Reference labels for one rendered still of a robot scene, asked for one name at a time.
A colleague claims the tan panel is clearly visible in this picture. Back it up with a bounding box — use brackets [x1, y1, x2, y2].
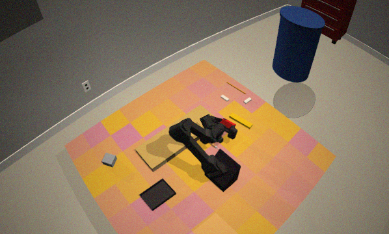
[135, 105, 214, 172]

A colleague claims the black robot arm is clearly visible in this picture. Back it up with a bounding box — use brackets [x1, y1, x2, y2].
[168, 114, 230, 178]

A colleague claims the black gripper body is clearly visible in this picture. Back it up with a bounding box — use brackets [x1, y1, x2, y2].
[211, 115, 238, 139]

